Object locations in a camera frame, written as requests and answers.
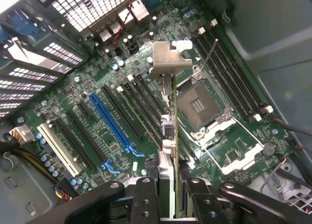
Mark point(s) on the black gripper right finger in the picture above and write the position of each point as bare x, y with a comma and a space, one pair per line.
207, 204

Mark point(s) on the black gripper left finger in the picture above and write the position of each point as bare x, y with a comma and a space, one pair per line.
146, 204

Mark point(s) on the white expansion slot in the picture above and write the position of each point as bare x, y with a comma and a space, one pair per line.
61, 152

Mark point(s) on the thin locking lever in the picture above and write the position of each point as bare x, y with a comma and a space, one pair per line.
209, 54

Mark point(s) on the green motherboard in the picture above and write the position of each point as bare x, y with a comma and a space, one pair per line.
97, 70

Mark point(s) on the round coin cell battery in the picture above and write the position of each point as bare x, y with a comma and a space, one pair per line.
269, 148

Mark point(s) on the blue expansion slot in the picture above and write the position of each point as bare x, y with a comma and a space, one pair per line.
109, 122

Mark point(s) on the CPU socket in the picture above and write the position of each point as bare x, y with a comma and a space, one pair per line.
200, 107

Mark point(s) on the metal socket cover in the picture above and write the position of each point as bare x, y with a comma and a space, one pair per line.
248, 158

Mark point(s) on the open black PC case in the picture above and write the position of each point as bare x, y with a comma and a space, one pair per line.
280, 38

